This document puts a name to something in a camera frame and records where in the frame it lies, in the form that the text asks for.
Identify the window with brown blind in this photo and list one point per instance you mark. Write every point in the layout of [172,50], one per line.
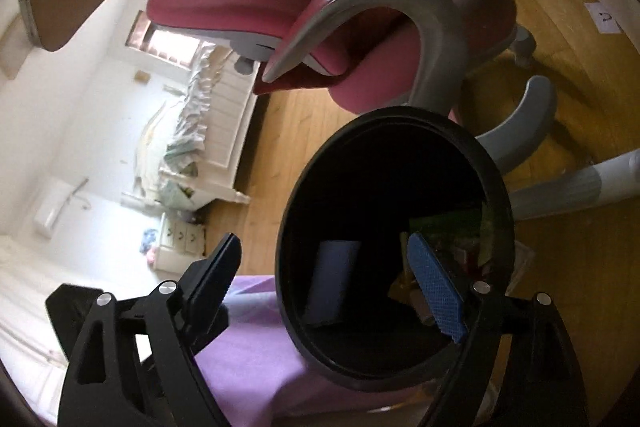
[165,47]

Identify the beige wall box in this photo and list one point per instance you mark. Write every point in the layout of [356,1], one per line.
[141,76]

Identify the yellow wrapper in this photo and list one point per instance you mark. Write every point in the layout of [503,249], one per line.
[407,297]

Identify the white paper card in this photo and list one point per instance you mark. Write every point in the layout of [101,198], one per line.
[604,18]

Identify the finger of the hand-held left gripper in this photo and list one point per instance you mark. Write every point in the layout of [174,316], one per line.
[215,327]

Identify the pale floral quilt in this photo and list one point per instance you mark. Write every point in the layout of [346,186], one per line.
[192,117]

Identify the blue small box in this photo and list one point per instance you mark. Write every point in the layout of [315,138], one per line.
[332,282]

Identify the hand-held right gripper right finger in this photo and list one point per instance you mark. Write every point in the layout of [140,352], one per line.
[435,292]

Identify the white nightstand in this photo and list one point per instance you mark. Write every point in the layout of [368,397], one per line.
[182,252]

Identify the green long packet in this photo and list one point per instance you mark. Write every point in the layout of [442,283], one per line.
[445,227]

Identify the pink soft toy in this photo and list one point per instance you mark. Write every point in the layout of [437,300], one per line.
[152,258]

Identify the pink desk chair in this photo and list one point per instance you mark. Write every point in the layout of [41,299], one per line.
[225,7]

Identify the blue bag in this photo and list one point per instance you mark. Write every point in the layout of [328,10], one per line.
[149,239]

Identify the black trash bin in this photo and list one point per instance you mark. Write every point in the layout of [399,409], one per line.
[375,187]

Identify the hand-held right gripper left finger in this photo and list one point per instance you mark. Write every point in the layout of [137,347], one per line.
[215,272]

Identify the purple tablecloth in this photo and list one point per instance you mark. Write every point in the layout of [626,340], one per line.
[250,357]

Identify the white bed frame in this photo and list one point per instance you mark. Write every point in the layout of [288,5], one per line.
[235,107]

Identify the white wardrobe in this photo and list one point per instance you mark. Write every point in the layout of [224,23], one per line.
[25,307]

